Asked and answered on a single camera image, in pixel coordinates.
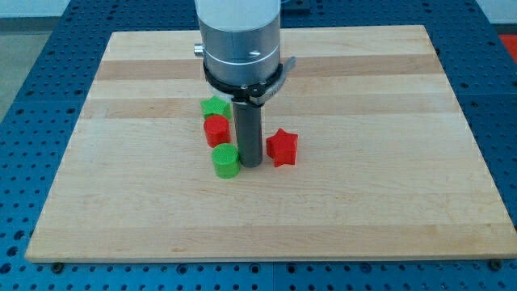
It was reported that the red star block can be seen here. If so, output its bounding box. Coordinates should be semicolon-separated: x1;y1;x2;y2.
266;129;298;167

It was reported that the light wooden board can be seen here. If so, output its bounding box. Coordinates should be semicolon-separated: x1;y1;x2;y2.
26;25;516;263

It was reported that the green star block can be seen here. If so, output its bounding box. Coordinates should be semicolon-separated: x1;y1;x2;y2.
200;95;232;119

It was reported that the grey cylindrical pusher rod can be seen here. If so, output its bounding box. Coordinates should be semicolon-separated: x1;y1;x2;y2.
233;103;263;167

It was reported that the green cylinder block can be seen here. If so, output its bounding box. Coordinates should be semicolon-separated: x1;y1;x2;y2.
212;143;240;179

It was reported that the black clamp with lever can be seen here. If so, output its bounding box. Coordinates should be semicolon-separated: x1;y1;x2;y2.
203;56;297;108

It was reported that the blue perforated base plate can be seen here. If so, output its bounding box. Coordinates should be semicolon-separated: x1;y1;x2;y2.
1;0;516;290

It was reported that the red cylinder block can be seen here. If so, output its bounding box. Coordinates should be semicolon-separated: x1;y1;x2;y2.
204;115;231;148

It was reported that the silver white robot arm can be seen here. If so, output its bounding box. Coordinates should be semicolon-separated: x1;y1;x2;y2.
195;0;281;86

